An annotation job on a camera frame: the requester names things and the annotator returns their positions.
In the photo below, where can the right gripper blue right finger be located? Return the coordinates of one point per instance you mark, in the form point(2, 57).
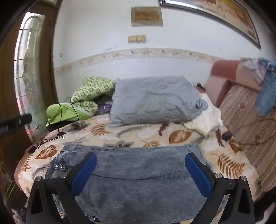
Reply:
point(214, 186)

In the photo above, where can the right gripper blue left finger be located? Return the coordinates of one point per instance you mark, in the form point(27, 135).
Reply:
point(52, 200)

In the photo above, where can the grey denim pants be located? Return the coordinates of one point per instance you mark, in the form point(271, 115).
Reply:
point(134, 184)

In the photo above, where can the leaf pattern bed blanket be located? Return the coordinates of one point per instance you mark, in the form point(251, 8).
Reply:
point(224, 157)

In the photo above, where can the black power adapter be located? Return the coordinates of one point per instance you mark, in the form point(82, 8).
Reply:
point(227, 136)

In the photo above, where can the green patterned quilt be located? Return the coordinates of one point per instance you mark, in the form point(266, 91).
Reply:
point(82, 104)

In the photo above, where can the cream white pillow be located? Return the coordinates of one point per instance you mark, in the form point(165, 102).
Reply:
point(208, 120)

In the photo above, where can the wooden door with glass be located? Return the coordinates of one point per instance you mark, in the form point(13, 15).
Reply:
point(27, 86)

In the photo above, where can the purple cloth behind pillow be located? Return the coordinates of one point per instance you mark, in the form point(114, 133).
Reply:
point(104, 106)

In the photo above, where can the blue jeans on sofa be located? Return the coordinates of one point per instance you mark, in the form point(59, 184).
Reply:
point(265, 101)

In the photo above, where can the grey quilted pillow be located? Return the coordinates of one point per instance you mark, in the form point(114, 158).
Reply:
point(155, 100)

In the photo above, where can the light clothes on sofa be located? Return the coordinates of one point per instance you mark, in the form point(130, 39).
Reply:
point(255, 69)

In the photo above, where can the pink sofa frame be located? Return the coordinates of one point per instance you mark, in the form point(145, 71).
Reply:
point(225, 74)

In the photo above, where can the beige wall switch plate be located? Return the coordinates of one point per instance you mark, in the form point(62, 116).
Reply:
point(137, 39)

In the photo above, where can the small framed wall plaque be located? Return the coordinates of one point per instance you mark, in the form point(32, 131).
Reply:
point(146, 16)

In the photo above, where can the framed picture on wall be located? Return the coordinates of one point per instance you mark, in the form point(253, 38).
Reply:
point(230, 13)

